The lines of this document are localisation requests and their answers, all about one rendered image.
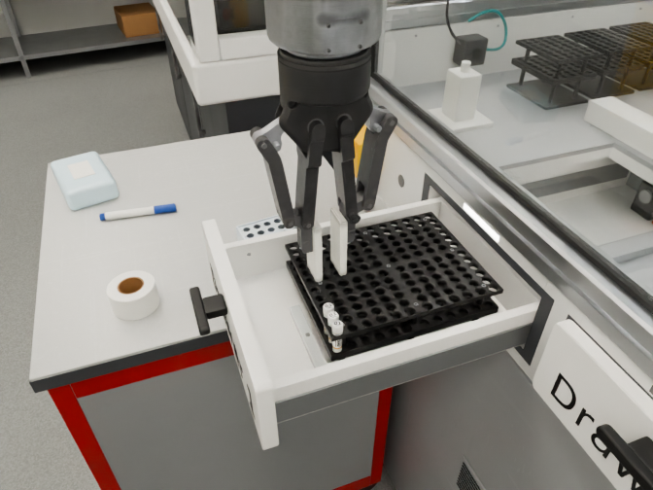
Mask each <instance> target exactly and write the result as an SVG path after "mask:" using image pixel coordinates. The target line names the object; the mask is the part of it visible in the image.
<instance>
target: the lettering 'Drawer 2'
mask: <svg viewBox="0 0 653 490"><path fill-rule="evenodd" d="M562 379H563V380H564V381H565V383H566V384H567V385H568V387H569V389H570V391H571V394H572V399H571V402H570V404H569V405H566V404H563V403H562V402H561V401H560V400H559V399H558V398H557V397H556V395H555V393H556V391H557V389H558V387H559V384H560V382H561V380H562ZM550 394H551V395H552V396H553V397H554V398H555V400H556V401H557V402H558V403H559V404H560V405H561V406H562V407H563V408H565V409H568V410H570V409H573V408H574V406H575V403H576V396H575V393H574V391H573V389H572V387H571V386H570V384H569V383H568V382H567V380H566V379H565V378H564V377H563V376H562V375H561V374H560V373H559V375H558V377H557V380H556V382H555V384H554V387H553V389H552V391H551V393H550ZM584 416H587V417H589V418H590V419H591V420H592V422H593V423H594V421H595V419H594V418H593V417H592V416H591V415H590V414H588V413H586V409H585V408H584V407H583V408H582V410H581V412H580V414H579V416H578V418H577V420H576V422H575V424H576V425H577V426H579V424H580V422H581V421H582V419H583V417H584ZM595 438H599V437H598V436H597V434H592V435H591V441H592V443H593V444H594V446H595V447H596V448H597V449H598V450H599V452H601V453H603V454H602V456H603V457H604V458H605V459H606V458H607V456H608V454H609V453H610V450H609V449H608V448H607V447H606V449H605V450H602V449H600V448H599V447H598V446H597V445H596V443H595ZM601 442H602V441H601ZM602 443H603V442H602ZM603 444H604V443H603ZM622 470H623V466H622V464H621V463H620V462H619V467H618V472H617V473H618V474H619V475H620V476H621V477H624V476H626V475H628V474H629V473H628V471H624V472H622ZM631 490H643V489H642V488H641V487H640V486H638V487H637V488H636V481H635V480H634V478H633V482H632V487H631Z"/></svg>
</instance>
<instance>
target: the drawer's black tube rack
mask: <svg viewBox="0 0 653 490"><path fill-rule="evenodd" d="M425 217H429V218H425ZM415 219H417V220H420V221H415ZM403 222H407V223H408V224H405V223H403ZM430 222H434V223H435V224H431V223H430ZM391 225H396V226H391ZM419 225H421V226H419ZM380 227H383V228H380ZM410 228H412V229H410ZM436 228H441V229H436ZM369 229H372V230H374V231H368V230H369ZM396 230H401V231H396ZM385 232H388V233H389V234H384V233H385ZM355 233H358V235H355V239H354V241H353V242H351V243H350V244H347V274H346V275H342V276H341V275H339V273H338V271H337V270H336V268H335V266H334V264H333V263H332V261H331V259H330V240H328V239H330V234H328V235H324V236H322V242H323V243H322V245H323V247H324V248H325V249H324V250H323V280H322V281H320V282H318V283H317V284H319V285H322V287H323V289H324V291H325V292H326V295H327V297H328V299H329V301H330V303H332V304H333V306H334V310H335V312H336V313H337V314H338V315H339V319H340V321H341V322H342V323H343V327H344V329H345V331H346V333H347V337H346V338H343V339H342V350H341V351H340V352H338V353H336V352H333V351H332V343H329V342H328V334H325V328H324V325H323V323H322V321H321V319H320V317H319V315H318V313H317V311H316V309H315V307H314V305H313V303H312V301H311V299H310V298H309V296H308V294H307V292H306V290H305V288H304V286H303V284H302V282H301V280H300V278H299V276H298V274H297V272H296V270H295V268H294V265H293V263H292V260H290V261H286V266H287V269H288V271H289V273H290V275H291V278H292V280H293V282H294V284H295V286H296V288H297V290H298V292H299V294H300V297H301V299H302V301H303V303H304V305H305V307H306V309H307V311H308V313H309V315H310V317H311V320H312V322H313V324H314V326H315V328H316V330H317V332H318V334H319V336H320V338H321V340H322V343H323V345H324V347H325V349H326V351H327V353H328V355H329V357H330V359H331V361H335V360H338V361H340V360H344V359H345V357H349V356H352V355H356V354H359V353H361V352H365V351H368V350H371V349H375V348H378V347H382V346H385V345H388V344H392V343H395V342H398V341H402V340H404V339H407V340H409V339H412V338H414V337H415V336H418V335H421V334H424V333H430V332H434V331H437V330H440V329H444V328H447V327H451V326H454V325H457V324H460V323H463V322H466V321H470V320H471V321H474V320H478V319H479V318H480V317H483V316H487V315H490V314H493V313H497V312H498V305H497V304H496V303H495V302H494V301H493V300H492V299H491V298H490V297H492V296H495V295H499V294H502V293H503V288H502V287H501V286H500V285H499V284H498V282H497V281H496V280H495V279H494V278H493V277H492V276H491V275H490V274H489V273H488V272H487V271H486V270H485V268H484V267H483V266H482V265H481V264H480V263H479V262H478V261H477V260H476V259H475V258H474V257H473V256H472V255H471V254H470V253H469V252H468V250H467V249H466V248H465V247H464V246H463V245H462V244H461V242H460V241H459V240H458V239H457V238H456V237H455V236H454V235H453V234H452V233H451V232H450V231H449V229H448V228H447V227H445V226H444V225H443V224H442V223H441V222H440V221H439V220H438V219H437V218H436V216H435V215H434V214H433V213H432V212H428V213H423V214H419V215H414V216H410V217H405V218H401V219H396V220H392V221H388V222H384V223H380V224H375V225H371V226H366V227H358V228H356V232H355ZM439 233H445V234H446V235H441V234H439ZM372 235H377V236H378V237H372ZM357 239H362V241H358V240H357ZM445 239H450V240H452V241H446V240H445ZM451 245H455V246H457V247H451ZM458 254H464V256H460V255H458ZM465 260H468V261H471V262H464V261H465ZM471 266H474V267H476V268H477V269H471V268H470V267H471ZM477 273H480V274H482V275H483V276H477V275H476V274H477ZM482 281H488V282H490V284H485V283H483V282H482ZM317 284H313V285H317ZM313 285H309V286H313ZM309 286H306V287H309ZM489 288H494V289H496V291H495V292H494V291H491V290H489Z"/></svg>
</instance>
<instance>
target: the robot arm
mask: <svg viewBox="0 0 653 490"><path fill-rule="evenodd" d="M264 8H265V20H266V33H267V37H268V39H269V41H270V42H271V43H272V44H274V45H275V46H276V47H278V48H279V49H278V51H277V57H278V72H279V87H280V104H279V107H278V109H277V111H276V120H274V121H273V122H271V123H270V124H268V125H267V126H265V127H264V128H263V129H261V128H260V127H258V126H256V127H254V128H252V129H251V131H250V136H251V138H252V139H253V141H254V143H255V145H256V146H257V148H258V150H259V152H260V153H261V154H262V157H263V161H264V165H265V169H266V173H267V177H268V181H269V185H270V188H271V191H272V195H273V199H274V203H275V207H276V211H277V213H278V215H279V217H280V219H281V221H282V223H283V225H284V227H285V228H293V227H296V229H297V243H298V245H299V246H300V248H301V250H302V252H303V253H304V254H306V253H307V265H308V267H309V269H310V271H311V273H312V275H313V277H314V278H315V280H316V282H320V281H322V280H323V245H322V227H321V225H320V224H319V222H318V221H317V219H316V217H315V210H316V199H317V187H318V177H319V167H320V166H321V165H322V157H323V154H325V153H327V152H332V161H333V170H334V179H335V187H336V196H337V204H338V206H339V209H338V207H336V206H334V207H331V208H330V259H331V261H332V263H333V264H334V266H335V268H336V270H337V271H338V273H339V275H341V276H342V275H346V274H347V243H350V242H353V241H354V239H355V232H356V224H357V223H358V222H359V221H360V220H361V216H360V215H359V212H361V211H362V210H366V211H369V210H371V209H373V207H374V205H375V201H376V196H377V192H378V187H379V182H380V177H381V172H382V167H383V163H384V158H385V153H386V149H387V144H388V140H389V138H390V137H391V135H392V133H393V131H394V129H395V127H396V125H397V117H396V116H395V115H393V114H392V113H391V112H390V111H389V110H388V109H387V108H386V107H384V106H378V107H376V106H373V103H372V101H371V99H370V97H369V94H368V90H369V88H370V71H371V46H372V45H374V44H375V43H376V42H377V41H378V40H379V38H380V37H381V34H382V17H383V0H264ZM364 124H365V125H366V130H365V134H364V138H363V143H362V149H361V159H360V165H359V171H358V176H357V182H356V180H355V167H354V158H355V157H356V155H355V143H354V140H355V138H356V137H357V135H358V134H359V132H360V131H361V129H362V127H363V126H364ZM284 132H285V133H286V134H287V135H288V136H289V137H290V138H291V139H292V140H293V142H294V143H295V144H296V152H297V173H296V189H295V206H294V208H292V201H291V196H290V192H289V187H288V183H287V179H286V174H285V170H284V165H283V163H282V160H281V158H280V155H279V154H278V152H279V151H280V150H281V147H282V140H281V137H282V134H283V133H284Z"/></svg>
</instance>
